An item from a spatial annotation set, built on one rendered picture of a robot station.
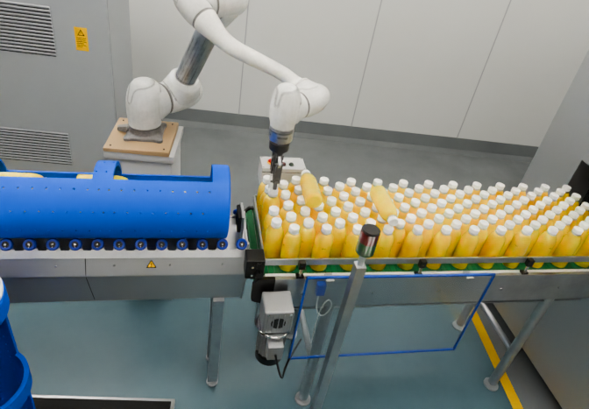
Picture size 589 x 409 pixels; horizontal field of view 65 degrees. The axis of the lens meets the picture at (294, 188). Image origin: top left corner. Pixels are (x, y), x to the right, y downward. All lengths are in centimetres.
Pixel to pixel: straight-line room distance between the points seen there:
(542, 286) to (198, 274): 151
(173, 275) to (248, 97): 296
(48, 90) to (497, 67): 388
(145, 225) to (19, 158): 224
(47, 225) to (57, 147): 195
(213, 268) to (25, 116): 215
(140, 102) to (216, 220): 78
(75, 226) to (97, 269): 22
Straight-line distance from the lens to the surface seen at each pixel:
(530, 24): 497
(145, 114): 225
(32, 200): 173
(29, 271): 193
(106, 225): 171
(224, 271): 186
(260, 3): 430
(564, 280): 243
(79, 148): 362
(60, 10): 325
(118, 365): 265
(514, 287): 229
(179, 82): 228
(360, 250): 155
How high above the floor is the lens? 217
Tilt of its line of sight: 34 degrees down
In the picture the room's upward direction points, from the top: 10 degrees clockwise
